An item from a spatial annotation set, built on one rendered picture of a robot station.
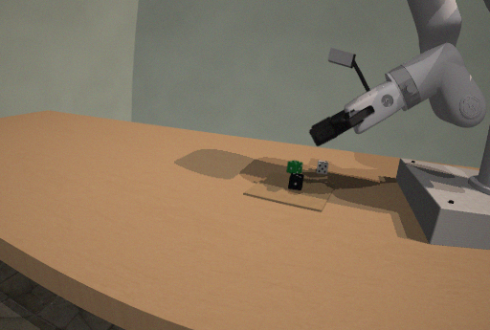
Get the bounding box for green die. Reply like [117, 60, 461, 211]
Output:
[287, 160, 302, 174]

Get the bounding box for white die with black pips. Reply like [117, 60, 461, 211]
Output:
[317, 161, 328, 174]

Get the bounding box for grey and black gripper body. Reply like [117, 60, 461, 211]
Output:
[345, 73, 408, 134]

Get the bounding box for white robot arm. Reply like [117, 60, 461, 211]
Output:
[328, 0, 490, 195]

